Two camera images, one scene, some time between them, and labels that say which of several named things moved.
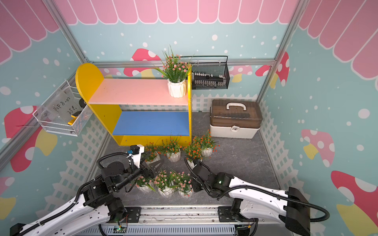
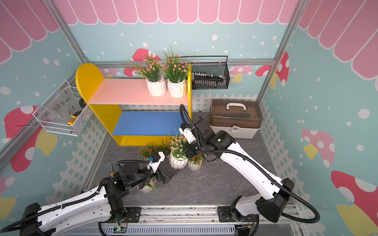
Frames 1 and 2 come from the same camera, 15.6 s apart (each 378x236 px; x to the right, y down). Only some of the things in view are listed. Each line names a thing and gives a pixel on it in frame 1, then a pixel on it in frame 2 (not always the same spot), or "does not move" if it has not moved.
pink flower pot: x=162 y=182 -> x=177 y=158
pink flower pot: x=174 y=70 does not move
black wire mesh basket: x=210 y=75 does not move
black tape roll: x=82 y=103 does not move
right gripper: x=194 y=186 -> x=188 y=151
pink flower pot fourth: x=144 y=184 does not move
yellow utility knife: x=73 y=120 does not move
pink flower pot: x=182 y=182 -> x=150 y=69
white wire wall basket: x=63 y=112 does not move
